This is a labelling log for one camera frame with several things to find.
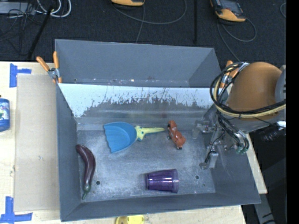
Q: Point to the grey metal bin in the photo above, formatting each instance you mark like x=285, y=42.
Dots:
x=140, y=129

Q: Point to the pale wood flat board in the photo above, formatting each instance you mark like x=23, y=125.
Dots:
x=35, y=143

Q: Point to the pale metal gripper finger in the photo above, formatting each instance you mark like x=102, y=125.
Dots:
x=211, y=160
x=198, y=128

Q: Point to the purple toy eggplant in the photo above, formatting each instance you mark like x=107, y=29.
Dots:
x=88, y=164

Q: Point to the black cylinder on white bracket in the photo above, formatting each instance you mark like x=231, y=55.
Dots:
x=272, y=134

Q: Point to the purple translucent plastic cup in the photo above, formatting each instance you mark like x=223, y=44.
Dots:
x=162, y=181

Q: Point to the orange toy car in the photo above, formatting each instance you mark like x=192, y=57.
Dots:
x=176, y=135

